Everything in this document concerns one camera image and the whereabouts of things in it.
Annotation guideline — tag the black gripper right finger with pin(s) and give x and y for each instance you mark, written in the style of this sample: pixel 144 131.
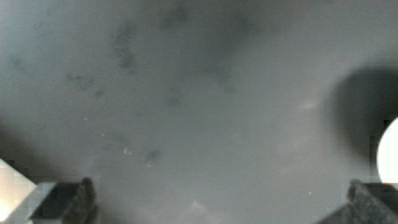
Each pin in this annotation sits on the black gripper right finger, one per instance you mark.
pixel 371 204

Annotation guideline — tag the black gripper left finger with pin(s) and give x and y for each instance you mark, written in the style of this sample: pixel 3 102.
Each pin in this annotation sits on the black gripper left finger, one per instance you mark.
pixel 67 207

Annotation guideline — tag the white lamp bulb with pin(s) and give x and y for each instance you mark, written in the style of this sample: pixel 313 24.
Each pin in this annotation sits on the white lamp bulb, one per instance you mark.
pixel 387 154

